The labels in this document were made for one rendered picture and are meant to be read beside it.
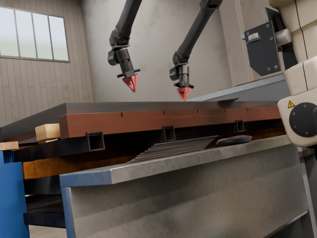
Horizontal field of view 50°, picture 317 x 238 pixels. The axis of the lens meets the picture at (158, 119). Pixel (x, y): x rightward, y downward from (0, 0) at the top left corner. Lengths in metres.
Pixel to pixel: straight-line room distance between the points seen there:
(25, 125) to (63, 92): 7.42
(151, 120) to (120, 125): 0.13
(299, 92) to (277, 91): 1.18
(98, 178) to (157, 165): 0.14
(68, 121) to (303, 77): 0.69
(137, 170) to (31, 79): 7.62
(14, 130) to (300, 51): 0.96
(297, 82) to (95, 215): 0.70
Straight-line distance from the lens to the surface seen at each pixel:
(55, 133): 0.96
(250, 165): 1.43
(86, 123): 0.91
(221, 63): 6.11
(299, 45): 1.17
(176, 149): 0.94
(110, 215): 0.89
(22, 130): 1.18
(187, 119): 1.20
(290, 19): 1.18
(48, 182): 1.16
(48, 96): 8.36
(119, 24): 1.59
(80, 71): 8.96
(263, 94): 2.33
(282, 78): 2.28
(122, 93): 7.98
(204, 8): 1.74
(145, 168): 0.75
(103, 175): 0.71
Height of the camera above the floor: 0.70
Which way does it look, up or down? 5 degrees up
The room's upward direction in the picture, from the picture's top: 9 degrees counter-clockwise
